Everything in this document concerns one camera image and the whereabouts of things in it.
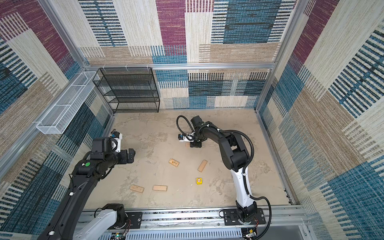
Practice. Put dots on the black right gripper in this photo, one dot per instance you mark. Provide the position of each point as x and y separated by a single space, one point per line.
194 144

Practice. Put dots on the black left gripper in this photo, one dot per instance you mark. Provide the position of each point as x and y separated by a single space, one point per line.
124 159

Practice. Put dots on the plain wood block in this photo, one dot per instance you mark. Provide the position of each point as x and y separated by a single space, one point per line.
202 166
160 188

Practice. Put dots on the printed wood block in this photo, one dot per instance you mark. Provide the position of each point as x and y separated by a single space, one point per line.
174 162
137 189

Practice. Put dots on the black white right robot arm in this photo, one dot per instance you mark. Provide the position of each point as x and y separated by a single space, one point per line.
237 152

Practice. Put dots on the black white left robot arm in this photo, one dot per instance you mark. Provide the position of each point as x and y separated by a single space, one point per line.
95 166

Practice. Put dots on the plain wood block front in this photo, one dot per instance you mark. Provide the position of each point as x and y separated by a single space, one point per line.
160 188

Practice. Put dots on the yellow target cube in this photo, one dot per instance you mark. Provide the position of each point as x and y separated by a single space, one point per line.
199 181

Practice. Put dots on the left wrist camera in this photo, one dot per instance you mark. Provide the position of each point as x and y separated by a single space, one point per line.
116 140

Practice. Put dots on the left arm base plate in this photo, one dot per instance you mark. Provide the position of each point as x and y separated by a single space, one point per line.
134 220

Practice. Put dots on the black wire mesh shelf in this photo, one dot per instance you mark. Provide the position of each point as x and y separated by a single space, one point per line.
128 90

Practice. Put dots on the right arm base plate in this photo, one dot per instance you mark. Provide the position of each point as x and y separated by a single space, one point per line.
233 217

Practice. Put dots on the aluminium mounting rail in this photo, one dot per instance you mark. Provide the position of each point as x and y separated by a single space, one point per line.
284 222

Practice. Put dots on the white wire mesh basket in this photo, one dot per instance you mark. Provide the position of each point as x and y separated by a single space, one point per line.
58 118

